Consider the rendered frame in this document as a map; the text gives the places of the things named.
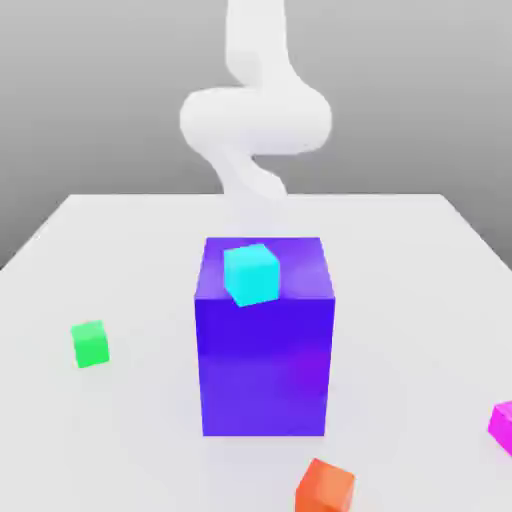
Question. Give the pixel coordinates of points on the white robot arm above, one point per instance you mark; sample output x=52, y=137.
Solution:
x=256, y=120

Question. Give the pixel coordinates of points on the small cyan cube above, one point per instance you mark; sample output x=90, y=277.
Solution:
x=252, y=276

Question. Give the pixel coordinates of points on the small green cube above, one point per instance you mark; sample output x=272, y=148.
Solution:
x=90, y=344

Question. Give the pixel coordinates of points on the small orange cube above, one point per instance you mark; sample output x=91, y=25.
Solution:
x=324, y=488

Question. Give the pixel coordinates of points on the small magenta cube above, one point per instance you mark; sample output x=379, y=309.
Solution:
x=503, y=426

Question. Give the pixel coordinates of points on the large purple box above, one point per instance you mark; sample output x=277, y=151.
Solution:
x=264, y=368

